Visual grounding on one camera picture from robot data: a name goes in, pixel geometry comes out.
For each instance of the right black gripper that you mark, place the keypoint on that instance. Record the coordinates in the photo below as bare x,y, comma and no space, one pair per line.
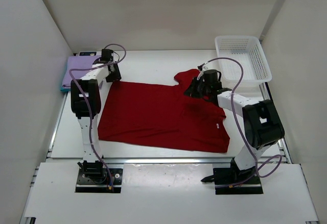
192,91

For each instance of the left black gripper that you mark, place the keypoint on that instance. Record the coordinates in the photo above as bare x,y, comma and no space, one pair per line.
116,76

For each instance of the red t shirt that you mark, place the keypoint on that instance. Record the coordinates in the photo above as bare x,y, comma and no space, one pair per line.
162,116

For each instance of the teal t shirt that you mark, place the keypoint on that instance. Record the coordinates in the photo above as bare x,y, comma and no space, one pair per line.
65,89

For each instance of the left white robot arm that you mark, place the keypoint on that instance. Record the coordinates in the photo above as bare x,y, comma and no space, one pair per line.
86,105

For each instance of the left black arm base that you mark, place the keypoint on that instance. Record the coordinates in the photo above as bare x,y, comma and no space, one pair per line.
86,184

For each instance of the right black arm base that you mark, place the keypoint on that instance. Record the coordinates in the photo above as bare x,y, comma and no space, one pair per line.
232,181

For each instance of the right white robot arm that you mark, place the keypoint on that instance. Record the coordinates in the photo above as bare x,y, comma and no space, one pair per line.
261,122

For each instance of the dark label sticker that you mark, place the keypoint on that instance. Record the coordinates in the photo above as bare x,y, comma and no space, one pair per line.
87,53

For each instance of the white plastic basket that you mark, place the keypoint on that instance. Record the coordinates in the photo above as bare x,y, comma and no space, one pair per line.
247,50

